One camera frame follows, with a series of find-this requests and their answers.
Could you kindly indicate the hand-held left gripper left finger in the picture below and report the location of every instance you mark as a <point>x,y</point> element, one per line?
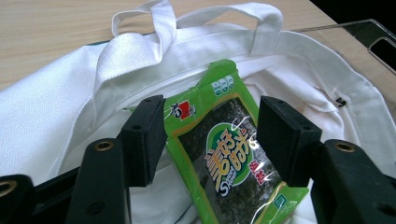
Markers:
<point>140,146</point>

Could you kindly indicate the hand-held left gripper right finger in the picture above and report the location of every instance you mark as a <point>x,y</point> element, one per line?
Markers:
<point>286,140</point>

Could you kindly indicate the green seaweed snack packet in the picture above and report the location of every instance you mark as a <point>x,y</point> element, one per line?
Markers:
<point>224,140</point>

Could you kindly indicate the white canvas tote bag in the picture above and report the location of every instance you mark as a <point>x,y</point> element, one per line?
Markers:
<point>46,109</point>

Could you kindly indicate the clear plastic box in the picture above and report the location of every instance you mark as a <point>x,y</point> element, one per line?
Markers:
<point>375,32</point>

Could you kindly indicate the small metal zipper pull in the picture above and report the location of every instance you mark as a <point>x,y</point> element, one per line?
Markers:
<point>341,102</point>

